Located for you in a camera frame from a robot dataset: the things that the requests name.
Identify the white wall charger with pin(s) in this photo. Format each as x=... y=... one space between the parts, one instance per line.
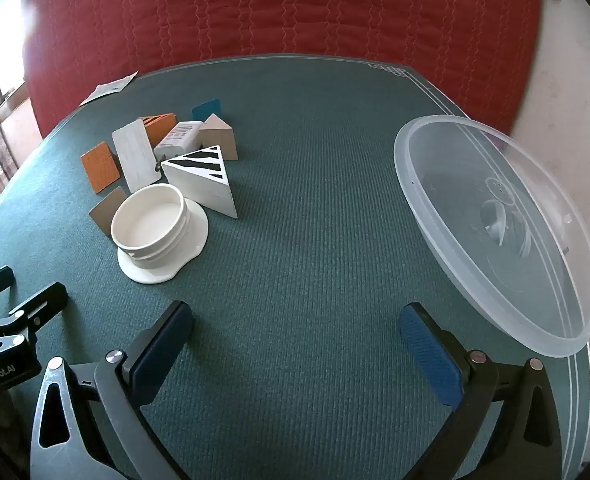
x=177 y=142

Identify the beige triangle block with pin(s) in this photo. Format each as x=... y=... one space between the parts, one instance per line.
x=220 y=137

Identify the blue block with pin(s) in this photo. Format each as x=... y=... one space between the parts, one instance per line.
x=209 y=109

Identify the white paper slip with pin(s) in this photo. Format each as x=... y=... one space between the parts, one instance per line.
x=107 y=88

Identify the green table mat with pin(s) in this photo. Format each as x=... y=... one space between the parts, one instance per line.
x=300 y=210

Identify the clear plastic bowl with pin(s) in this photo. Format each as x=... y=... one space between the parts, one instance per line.
x=450 y=220

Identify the red quilted blanket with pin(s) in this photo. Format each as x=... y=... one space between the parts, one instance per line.
x=275 y=10

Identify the zebra striped triangle block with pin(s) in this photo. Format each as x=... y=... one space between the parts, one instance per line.
x=200 y=185

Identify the white rectangular wooden block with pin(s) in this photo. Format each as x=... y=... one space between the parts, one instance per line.
x=134 y=157

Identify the orange striped triangle block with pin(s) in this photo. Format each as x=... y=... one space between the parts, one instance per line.
x=100 y=167
x=161 y=125

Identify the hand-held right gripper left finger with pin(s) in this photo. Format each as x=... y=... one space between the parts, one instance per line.
x=162 y=355

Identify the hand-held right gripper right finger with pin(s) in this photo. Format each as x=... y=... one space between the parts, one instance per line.
x=430 y=355

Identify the tan rectangular block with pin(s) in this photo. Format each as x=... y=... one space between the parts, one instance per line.
x=106 y=210

